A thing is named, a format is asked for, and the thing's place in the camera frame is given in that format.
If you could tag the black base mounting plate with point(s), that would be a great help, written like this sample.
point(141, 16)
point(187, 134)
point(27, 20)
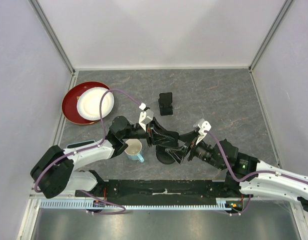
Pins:
point(120, 188)

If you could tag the red round tray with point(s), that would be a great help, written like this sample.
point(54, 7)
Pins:
point(69, 104)

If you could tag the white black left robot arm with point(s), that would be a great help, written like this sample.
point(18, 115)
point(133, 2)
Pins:
point(56, 171)

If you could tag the aluminium frame post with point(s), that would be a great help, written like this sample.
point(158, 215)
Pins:
point(270, 34)
point(52, 35)

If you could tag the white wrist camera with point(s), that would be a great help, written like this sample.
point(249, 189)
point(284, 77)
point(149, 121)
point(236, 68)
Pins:
point(202, 127)
point(146, 116)

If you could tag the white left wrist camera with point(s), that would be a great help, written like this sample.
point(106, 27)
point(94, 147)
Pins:
point(146, 116)

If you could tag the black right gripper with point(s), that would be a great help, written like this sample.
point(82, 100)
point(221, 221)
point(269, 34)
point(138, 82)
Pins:
point(187, 137)

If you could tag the aluminium frame post left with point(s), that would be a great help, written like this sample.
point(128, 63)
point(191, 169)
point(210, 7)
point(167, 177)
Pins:
point(52, 35)

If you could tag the black phone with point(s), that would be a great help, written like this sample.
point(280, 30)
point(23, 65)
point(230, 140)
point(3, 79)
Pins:
point(172, 143)

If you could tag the black folding phone stand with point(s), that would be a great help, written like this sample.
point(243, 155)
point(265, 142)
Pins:
point(165, 104)

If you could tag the light blue mug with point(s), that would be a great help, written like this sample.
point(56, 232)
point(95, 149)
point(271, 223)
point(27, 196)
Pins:
point(134, 150)

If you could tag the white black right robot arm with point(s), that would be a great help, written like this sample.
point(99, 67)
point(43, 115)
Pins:
point(245, 175)

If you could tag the aluminium frame post right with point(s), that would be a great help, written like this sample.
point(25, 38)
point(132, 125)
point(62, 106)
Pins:
point(270, 34)

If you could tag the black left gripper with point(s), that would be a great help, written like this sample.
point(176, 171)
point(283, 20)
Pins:
point(151, 127)

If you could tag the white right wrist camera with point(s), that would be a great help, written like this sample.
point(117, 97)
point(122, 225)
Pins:
point(202, 127)

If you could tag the black round-base phone holder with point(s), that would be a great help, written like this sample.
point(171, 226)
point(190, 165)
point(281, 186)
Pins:
point(163, 157)

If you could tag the white round plate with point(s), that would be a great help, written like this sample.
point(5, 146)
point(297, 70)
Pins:
point(88, 105)

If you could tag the phone in light blue case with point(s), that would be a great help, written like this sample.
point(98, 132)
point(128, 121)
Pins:
point(80, 144)

